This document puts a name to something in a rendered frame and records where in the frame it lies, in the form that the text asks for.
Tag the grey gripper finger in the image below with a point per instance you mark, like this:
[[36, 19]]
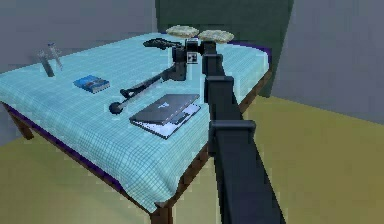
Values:
[[133, 99], [143, 84]]

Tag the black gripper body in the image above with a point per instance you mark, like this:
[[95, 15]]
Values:
[[179, 61]]

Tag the bed with light blue cover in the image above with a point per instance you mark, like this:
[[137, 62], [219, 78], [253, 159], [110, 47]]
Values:
[[100, 140]]

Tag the cream pillow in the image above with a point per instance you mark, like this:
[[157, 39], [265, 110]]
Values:
[[216, 35], [182, 31]]

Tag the black curved object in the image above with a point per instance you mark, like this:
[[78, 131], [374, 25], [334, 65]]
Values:
[[158, 43]]

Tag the dark grey stick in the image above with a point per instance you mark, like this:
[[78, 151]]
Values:
[[46, 64]]

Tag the grey laptop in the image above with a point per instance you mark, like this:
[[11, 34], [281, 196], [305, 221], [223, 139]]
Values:
[[166, 111]]

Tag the blue book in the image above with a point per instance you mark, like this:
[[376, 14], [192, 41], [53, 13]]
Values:
[[91, 83]]

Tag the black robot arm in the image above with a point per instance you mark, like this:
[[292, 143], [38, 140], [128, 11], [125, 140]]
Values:
[[233, 146]]

